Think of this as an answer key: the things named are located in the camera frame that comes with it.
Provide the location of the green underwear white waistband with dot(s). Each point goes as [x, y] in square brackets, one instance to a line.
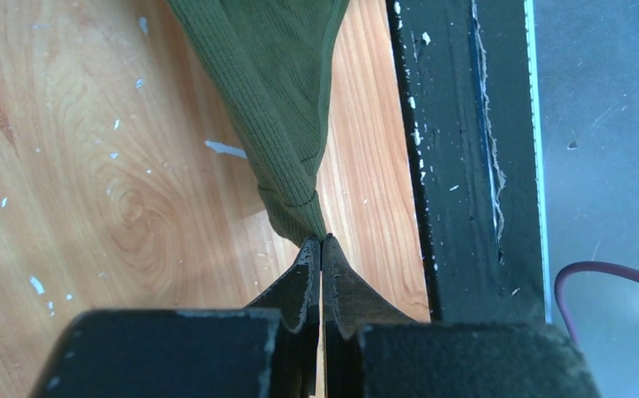
[271, 63]

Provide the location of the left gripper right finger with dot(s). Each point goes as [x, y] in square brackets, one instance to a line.
[349, 304]

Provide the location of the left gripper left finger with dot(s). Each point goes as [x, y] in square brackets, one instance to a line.
[296, 295]

